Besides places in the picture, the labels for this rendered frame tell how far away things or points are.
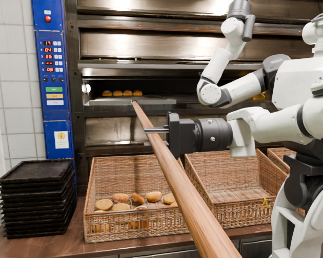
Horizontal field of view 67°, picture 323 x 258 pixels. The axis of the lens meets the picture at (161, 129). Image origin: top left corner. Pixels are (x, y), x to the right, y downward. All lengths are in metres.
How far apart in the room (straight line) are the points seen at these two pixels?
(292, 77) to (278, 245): 0.61
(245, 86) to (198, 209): 0.77
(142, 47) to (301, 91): 1.01
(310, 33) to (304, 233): 0.61
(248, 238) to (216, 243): 1.19
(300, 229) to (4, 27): 1.66
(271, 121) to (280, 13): 1.41
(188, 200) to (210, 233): 0.06
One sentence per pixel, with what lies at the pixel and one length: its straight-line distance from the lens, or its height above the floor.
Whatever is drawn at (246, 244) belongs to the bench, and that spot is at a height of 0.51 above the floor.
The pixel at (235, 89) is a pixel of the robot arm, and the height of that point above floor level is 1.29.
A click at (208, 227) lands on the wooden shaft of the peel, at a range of 0.24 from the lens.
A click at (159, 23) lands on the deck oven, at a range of 1.60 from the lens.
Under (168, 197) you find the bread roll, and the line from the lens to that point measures 1.52.
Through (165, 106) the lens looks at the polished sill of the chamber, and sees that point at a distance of 1.58.
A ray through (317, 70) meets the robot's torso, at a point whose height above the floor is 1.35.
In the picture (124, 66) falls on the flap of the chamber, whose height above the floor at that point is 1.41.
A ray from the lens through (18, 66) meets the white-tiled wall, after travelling 1.63.
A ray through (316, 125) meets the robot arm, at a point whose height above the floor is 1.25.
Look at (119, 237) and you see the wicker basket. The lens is 1.28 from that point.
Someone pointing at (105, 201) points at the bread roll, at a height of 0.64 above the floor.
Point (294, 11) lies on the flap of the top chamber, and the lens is 1.99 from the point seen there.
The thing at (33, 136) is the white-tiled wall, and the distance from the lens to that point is 1.65.
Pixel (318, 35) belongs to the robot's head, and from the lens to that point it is 0.90.
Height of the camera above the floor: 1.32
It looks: 11 degrees down
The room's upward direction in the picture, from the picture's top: straight up
